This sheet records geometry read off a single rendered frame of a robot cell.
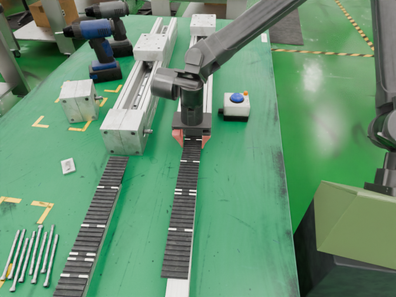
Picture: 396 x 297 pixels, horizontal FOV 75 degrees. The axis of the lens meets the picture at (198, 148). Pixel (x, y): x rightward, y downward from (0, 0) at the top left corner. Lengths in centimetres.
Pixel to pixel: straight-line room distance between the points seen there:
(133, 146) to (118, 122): 8
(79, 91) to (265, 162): 60
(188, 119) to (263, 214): 29
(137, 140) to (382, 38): 59
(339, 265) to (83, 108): 79
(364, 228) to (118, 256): 47
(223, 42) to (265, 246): 45
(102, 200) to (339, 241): 50
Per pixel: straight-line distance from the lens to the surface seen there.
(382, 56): 65
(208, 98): 81
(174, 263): 54
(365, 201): 49
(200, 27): 124
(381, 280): 72
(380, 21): 67
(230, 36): 64
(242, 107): 83
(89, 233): 61
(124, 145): 74
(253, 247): 60
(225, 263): 58
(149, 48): 104
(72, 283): 57
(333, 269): 66
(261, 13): 65
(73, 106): 90
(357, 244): 60
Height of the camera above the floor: 131
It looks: 44 degrees down
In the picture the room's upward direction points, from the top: straight up
